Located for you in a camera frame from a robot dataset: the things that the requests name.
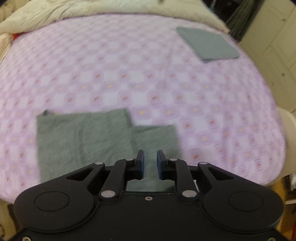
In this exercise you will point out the cream wardrobe door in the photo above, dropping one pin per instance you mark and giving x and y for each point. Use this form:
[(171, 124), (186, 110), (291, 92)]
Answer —
[(270, 43)]

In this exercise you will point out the cream duvet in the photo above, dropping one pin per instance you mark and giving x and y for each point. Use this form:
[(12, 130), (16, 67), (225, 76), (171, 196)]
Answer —
[(37, 14)]

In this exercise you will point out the folded grey cloth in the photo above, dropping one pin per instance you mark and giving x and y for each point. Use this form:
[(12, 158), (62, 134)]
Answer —
[(208, 46)]

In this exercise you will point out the grey speckled pants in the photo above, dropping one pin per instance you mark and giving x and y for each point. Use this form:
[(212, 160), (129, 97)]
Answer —
[(68, 142)]

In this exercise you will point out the pink checkered bed sheet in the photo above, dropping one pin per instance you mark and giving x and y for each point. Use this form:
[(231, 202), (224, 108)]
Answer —
[(223, 110)]

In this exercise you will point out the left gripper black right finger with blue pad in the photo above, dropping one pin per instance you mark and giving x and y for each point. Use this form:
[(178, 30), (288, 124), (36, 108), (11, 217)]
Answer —
[(178, 171)]

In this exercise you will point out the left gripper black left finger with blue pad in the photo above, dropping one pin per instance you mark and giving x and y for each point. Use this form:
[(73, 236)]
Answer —
[(118, 175)]

